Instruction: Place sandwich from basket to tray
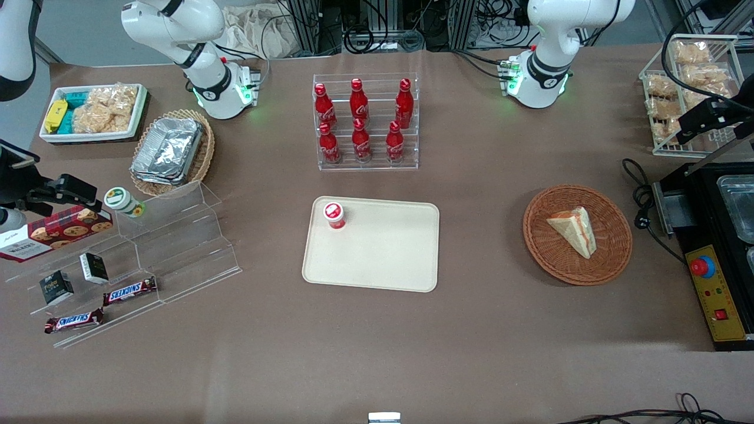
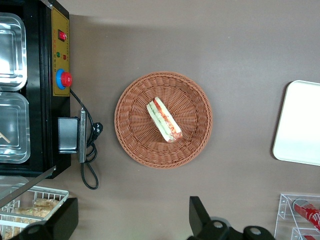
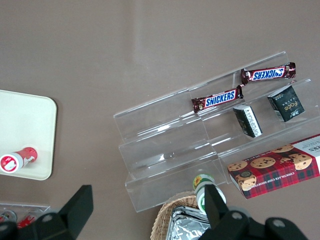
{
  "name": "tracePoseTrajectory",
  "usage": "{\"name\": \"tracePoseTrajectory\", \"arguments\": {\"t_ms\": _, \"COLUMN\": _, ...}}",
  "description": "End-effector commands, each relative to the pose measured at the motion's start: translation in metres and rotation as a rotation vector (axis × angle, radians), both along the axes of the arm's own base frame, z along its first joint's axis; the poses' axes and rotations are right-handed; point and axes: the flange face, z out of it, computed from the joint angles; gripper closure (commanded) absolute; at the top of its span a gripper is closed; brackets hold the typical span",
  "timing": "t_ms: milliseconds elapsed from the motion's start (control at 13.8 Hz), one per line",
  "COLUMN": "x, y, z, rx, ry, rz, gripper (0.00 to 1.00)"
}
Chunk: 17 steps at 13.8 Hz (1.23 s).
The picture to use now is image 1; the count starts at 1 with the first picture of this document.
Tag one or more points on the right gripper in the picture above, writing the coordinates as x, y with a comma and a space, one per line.
16, 184

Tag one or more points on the triangular sandwich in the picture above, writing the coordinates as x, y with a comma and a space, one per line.
574, 231

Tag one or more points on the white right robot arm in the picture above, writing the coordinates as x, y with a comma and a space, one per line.
206, 88

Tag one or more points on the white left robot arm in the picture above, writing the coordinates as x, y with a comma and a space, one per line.
545, 70

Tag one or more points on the oval tan wicker basket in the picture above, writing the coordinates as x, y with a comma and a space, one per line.
205, 156

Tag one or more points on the round brown wicker basket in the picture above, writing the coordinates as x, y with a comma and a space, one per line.
548, 259

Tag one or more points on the beige plastic tray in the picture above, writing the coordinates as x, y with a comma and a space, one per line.
383, 253

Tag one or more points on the small rice cracker bag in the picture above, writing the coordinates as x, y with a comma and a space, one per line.
713, 91
662, 108
705, 75
692, 52
664, 129
661, 86

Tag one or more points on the red tartan cookie box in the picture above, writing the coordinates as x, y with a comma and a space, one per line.
59, 232

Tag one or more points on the black appliance with yellow panel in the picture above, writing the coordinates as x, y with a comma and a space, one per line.
701, 194

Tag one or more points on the green lidded yoghurt cup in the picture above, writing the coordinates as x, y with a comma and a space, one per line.
122, 201

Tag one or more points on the small black carton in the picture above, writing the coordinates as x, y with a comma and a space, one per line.
56, 288
94, 268

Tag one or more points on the yellow snack packet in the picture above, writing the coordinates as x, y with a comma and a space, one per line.
55, 115

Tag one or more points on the large rice cracker bag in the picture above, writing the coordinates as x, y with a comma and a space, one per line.
106, 112

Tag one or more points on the teal snack packet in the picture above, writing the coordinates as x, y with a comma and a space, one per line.
75, 99

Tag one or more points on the Snickers chocolate bar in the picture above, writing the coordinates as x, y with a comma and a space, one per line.
129, 291
73, 321

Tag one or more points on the white rectangular snack bin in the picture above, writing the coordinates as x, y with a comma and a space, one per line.
140, 112

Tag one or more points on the stack of foil trays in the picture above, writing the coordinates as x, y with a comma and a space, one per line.
168, 150

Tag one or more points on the clear acrylic stepped shelf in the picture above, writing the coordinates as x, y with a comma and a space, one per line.
177, 247

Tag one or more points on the red emergency stop button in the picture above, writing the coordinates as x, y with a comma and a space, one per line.
702, 267

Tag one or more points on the beige crumpled cloth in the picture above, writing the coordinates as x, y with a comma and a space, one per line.
253, 32

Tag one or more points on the red cola bottle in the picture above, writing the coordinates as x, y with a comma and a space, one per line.
359, 105
328, 147
394, 146
361, 144
404, 109
324, 109

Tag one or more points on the red lidded small cup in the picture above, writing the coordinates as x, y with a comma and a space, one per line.
334, 215

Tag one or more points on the clear acrylic bottle rack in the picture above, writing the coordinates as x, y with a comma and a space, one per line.
377, 159

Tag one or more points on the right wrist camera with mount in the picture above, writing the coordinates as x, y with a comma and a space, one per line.
12, 176

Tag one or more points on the aluminium frame post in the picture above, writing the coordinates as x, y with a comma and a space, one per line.
305, 26
463, 23

